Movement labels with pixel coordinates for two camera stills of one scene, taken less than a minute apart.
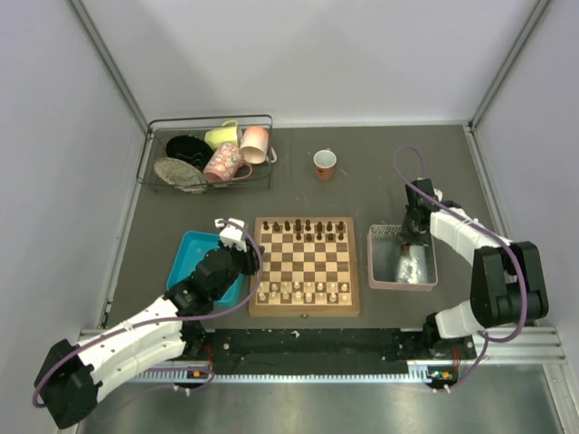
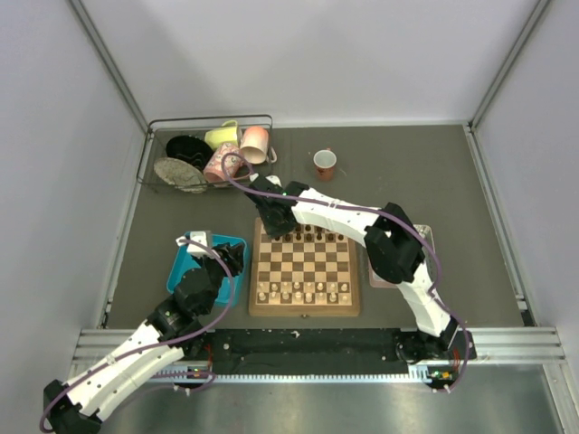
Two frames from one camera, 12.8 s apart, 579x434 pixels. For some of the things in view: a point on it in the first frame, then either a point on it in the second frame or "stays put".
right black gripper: (407, 237) → (272, 231)
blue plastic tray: (193, 245) stays put
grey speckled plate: (180, 174) stays put
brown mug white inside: (324, 161) stays put
